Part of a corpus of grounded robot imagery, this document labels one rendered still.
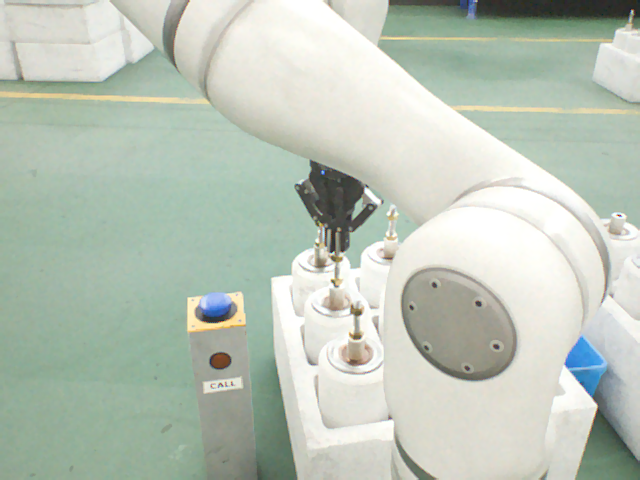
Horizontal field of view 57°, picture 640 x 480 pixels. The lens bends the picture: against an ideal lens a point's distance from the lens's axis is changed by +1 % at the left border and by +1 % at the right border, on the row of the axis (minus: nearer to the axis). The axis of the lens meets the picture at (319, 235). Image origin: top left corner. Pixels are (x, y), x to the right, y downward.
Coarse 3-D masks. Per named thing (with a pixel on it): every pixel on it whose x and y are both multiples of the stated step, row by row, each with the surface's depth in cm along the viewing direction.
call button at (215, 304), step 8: (208, 296) 73; (216, 296) 73; (224, 296) 73; (200, 304) 72; (208, 304) 72; (216, 304) 72; (224, 304) 72; (208, 312) 71; (216, 312) 71; (224, 312) 72
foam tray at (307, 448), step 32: (288, 288) 102; (352, 288) 101; (288, 320) 93; (288, 352) 87; (288, 384) 89; (576, 384) 81; (288, 416) 94; (320, 416) 76; (576, 416) 78; (320, 448) 71; (352, 448) 72; (384, 448) 74; (576, 448) 81
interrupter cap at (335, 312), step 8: (328, 288) 88; (320, 296) 86; (328, 296) 87; (352, 296) 86; (360, 296) 86; (312, 304) 84; (320, 304) 84; (328, 304) 85; (344, 304) 85; (320, 312) 83; (328, 312) 83; (336, 312) 83; (344, 312) 83
